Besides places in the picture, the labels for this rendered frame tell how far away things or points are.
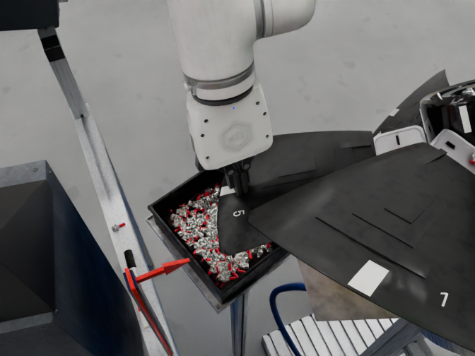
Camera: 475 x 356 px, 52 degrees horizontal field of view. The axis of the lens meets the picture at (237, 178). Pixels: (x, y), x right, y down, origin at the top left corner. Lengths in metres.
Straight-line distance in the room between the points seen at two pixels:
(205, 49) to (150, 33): 2.00
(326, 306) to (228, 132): 0.31
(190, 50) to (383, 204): 0.25
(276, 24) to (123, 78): 1.83
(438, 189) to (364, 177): 0.07
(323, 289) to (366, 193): 0.32
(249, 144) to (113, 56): 1.86
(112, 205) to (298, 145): 0.40
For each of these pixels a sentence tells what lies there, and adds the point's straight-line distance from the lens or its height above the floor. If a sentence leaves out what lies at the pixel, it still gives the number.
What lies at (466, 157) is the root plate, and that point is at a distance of 0.57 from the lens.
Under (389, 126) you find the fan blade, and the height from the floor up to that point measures 0.96.
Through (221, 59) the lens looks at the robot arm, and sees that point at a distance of 0.52.
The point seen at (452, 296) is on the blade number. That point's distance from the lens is 0.38.
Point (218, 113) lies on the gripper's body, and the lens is 0.57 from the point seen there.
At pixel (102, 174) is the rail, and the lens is 0.98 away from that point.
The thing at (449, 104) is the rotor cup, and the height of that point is 1.24.
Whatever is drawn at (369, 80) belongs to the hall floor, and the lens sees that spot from 2.33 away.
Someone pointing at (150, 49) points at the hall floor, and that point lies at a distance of 2.43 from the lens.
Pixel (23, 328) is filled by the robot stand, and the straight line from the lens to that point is 0.82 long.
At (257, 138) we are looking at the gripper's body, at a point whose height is 1.16.
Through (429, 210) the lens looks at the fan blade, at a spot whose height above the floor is 1.29.
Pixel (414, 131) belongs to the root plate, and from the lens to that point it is 0.67.
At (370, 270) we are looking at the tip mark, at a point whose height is 1.32.
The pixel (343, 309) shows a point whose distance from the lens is 0.74.
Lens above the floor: 1.66
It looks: 59 degrees down
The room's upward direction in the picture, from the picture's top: straight up
